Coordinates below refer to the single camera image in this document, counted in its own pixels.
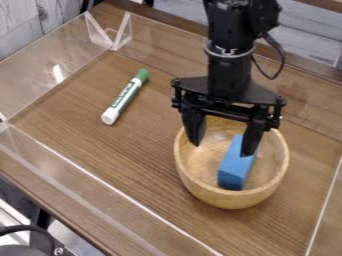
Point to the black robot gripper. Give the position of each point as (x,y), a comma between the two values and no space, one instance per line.
(227,93)

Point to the blue rectangular block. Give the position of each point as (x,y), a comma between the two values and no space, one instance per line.
(235,166)

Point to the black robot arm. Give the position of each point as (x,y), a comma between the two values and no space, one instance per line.
(238,22)

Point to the light brown wooden bowl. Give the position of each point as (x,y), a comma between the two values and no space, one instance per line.
(198,162)

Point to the green and white marker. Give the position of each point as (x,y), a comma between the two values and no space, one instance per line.
(128,92)

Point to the clear acrylic tray wall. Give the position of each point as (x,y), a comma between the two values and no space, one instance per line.
(106,178)

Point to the black metal table frame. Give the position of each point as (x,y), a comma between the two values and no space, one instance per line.
(24,226)

